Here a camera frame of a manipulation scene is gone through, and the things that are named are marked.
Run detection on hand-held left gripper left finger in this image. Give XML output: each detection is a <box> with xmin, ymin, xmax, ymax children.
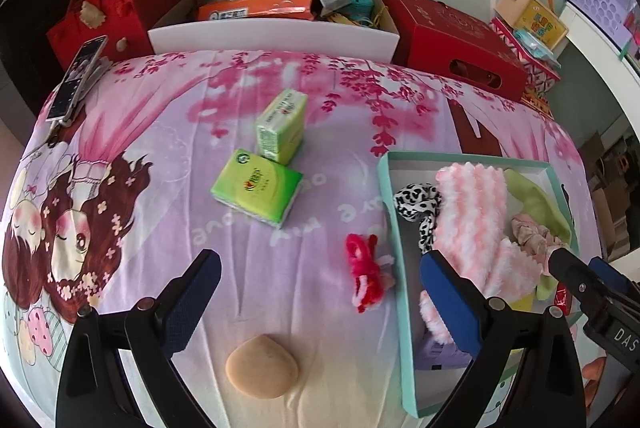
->
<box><xmin>56</xmin><ymin>249</ymin><xmax>223</xmax><ymax>428</ymax></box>

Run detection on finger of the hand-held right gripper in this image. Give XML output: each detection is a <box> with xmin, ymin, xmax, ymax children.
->
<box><xmin>587</xmin><ymin>256</ymin><xmax>635</xmax><ymax>295</ymax></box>
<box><xmin>547</xmin><ymin>248</ymin><xmax>603</xmax><ymax>309</ymax></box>

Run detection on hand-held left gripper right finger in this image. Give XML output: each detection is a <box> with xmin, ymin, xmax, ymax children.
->
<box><xmin>419</xmin><ymin>250</ymin><xmax>586</xmax><ymax>428</ymax></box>

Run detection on teal cardboard box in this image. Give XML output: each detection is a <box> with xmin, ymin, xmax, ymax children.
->
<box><xmin>377</xmin><ymin>150</ymin><xmax>583</xmax><ymax>419</ymax></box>

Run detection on lavender pack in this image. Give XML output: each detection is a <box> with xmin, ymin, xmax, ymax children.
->
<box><xmin>417</xmin><ymin>333</ymin><xmax>473</xmax><ymax>371</ymax></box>

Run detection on pink floral scrunchie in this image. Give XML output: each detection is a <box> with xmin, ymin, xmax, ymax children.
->
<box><xmin>511</xmin><ymin>214</ymin><xmax>554</xmax><ymax>260</ymax></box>

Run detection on yellow sponge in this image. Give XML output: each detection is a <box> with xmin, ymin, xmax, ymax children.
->
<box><xmin>510</xmin><ymin>293</ymin><xmax>540</xmax><ymax>313</ymax></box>

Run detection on light green satin cloth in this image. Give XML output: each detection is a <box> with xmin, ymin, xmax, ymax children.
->
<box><xmin>502</xmin><ymin>168</ymin><xmax>574</xmax><ymax>302</ymax></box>

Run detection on black white leopard scrunchie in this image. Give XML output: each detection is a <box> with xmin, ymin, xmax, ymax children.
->
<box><xmin>392</xmin><ymin>183</ymin><xmax>446</xmax><ymax>255</ymax></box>

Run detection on beige powder puff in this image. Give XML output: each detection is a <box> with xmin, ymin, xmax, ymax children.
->
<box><xmin>225</xmin><ymin>334</ymin><xmax>301</xmax><ymax>396</ymax></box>

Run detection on pink purple printed blanket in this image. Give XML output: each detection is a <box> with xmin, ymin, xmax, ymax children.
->
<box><xmin>0</xmin><ymin>49</ymin><xmax>608</xmax><ymax>428</ymax></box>

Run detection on flat green tissue pack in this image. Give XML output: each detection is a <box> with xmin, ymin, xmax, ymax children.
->
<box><xmin>210</xmin><ymin>149</ymin><xmax>304</xmax><ymax>229</ymax></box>

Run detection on upright green tissue pack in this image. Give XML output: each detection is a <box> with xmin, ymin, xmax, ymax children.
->
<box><xmin>256</xmin><ymin>89</ymin><xmax>308</xmax><ymax>166</ymax></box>

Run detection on red white patterned box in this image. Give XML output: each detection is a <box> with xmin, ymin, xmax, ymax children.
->
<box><xmin>490</xmin><ymin>18</ymin><xmax>562</xmax><ymax>96</ymax></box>

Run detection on blue wet wipes pack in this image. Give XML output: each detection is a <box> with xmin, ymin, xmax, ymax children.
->
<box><xmin>515</xmin><ymin>28</ymin><xmax>556</xmax><ymax>61</ymax></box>

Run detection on white desk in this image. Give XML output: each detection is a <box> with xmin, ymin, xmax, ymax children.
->
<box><xmin>557</xmin><ymin>0</ymin><xmax>640</xmax><ymax>79</ymax></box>

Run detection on pile of colourful packets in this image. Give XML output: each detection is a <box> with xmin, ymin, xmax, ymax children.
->
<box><xmin>621</xmin><ymin>2</ymin><xmax>640</xmax><ymax>59</ymax></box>

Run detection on smartphone on clip holder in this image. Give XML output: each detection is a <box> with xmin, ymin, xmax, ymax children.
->
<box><xmin>45</xmin><ymin>35</ymin><xmax>111</xmax><ymax>126</ymax></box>

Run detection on red cardboard box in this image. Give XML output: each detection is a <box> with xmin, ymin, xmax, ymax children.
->
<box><xmin>381</xmin><ymin>0</ymin><xmax>530</xmax><ymax>101</ymax></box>

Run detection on white storage box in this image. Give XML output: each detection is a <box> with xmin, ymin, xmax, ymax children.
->
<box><xmin>147</xmin><ymin>17</ymin><xmax>401</xmax><ymax>59</ymax></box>

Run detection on orange cardboard box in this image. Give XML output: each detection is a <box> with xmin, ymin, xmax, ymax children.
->
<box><xmin>197</xmin><ymin>0</ymin><xmax>353</xmax><ymax>22</ymax></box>

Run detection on teal plastic cup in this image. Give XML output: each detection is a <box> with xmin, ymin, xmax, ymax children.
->
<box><xmin>347</xmin><ymin>0</ymin><xmax>376</xmax><ymax>26</ymax></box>

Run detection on red plush hair tie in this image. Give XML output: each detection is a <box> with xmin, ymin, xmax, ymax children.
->
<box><xmin>345</xmin><ymin>233</ymin><xmax>396</xmax><ymax>314</ymax></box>

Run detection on beige gift box with handle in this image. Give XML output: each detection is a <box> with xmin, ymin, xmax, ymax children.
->
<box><xmin>494</xmin><ymin>0</ymin><xmax>570</xmax><ymax>49</ymax></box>

